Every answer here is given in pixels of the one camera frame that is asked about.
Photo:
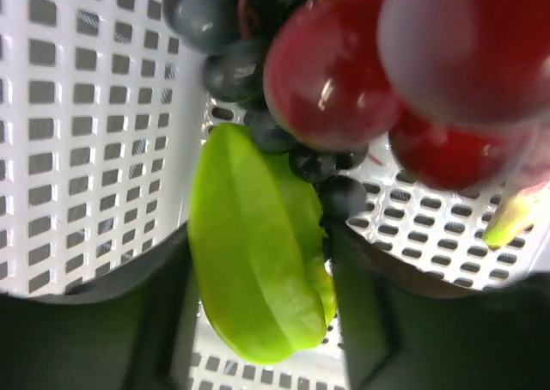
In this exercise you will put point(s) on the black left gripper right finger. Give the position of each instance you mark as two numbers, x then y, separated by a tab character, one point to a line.
405	329

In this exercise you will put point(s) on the dark blue toy grape bunch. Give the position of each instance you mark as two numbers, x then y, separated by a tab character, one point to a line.
232	72

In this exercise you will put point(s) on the green toy pepper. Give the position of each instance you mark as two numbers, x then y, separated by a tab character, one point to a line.
257	250

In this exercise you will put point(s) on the white perforated plastic basket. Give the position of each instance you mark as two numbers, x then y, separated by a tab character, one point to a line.
102	117

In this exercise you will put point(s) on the purple toy grape bunch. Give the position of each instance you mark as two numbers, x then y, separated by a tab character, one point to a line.
459	86

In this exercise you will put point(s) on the purple toy eggplant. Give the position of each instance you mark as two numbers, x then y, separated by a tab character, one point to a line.
524	201

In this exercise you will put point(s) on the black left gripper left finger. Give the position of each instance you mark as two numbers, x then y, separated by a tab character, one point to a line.
128	329

